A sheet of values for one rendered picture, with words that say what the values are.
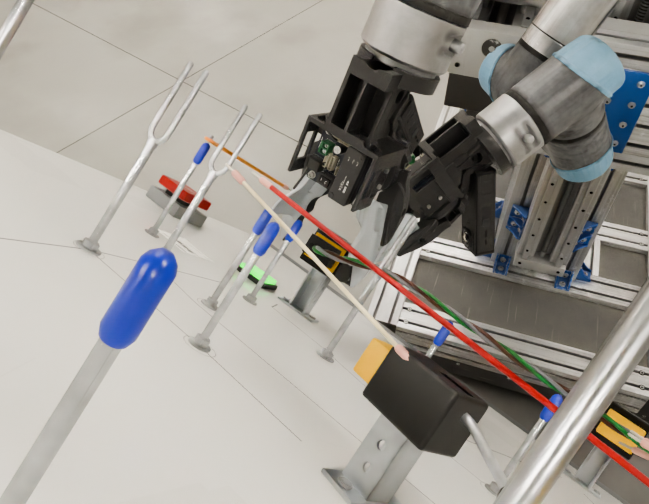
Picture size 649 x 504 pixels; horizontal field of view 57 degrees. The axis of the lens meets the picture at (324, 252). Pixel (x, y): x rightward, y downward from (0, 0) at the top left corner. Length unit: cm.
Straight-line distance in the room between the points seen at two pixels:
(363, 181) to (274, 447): 27
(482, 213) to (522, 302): 114
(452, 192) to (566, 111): 15
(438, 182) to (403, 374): 41
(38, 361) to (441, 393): 17
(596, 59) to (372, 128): 31
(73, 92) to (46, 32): 63
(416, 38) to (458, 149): 24
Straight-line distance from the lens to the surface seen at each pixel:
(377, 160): 48
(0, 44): 21
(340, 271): 61
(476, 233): 74
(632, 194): 232
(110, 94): 308
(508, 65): 88
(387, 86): 47
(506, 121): 70
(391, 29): 48
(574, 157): 80
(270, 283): 65
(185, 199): 74
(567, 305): 189
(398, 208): 54
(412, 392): 29
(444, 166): 70
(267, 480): 27
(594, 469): 79
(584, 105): 73
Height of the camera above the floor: 162
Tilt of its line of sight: 48 degrees down
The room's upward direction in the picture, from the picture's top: straight up
